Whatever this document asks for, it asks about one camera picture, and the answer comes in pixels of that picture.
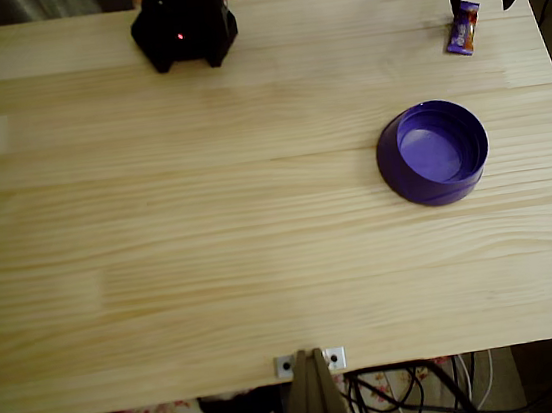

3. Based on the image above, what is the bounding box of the purple orange candy bar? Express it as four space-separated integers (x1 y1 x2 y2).
440 0 488 59

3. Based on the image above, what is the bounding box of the purple plastic bowl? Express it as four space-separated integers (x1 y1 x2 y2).
370 93 497 214

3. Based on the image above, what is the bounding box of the thick black cable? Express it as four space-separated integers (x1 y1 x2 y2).
340 351 487 413

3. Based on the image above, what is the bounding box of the white cable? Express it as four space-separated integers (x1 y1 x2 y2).
472 348 501 407
452 351 479 413

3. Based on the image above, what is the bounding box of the silver metal bracket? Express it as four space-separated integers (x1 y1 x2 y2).
272 345 349 380

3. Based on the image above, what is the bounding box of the olive camera stand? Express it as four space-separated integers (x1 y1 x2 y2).
272 343 356 413

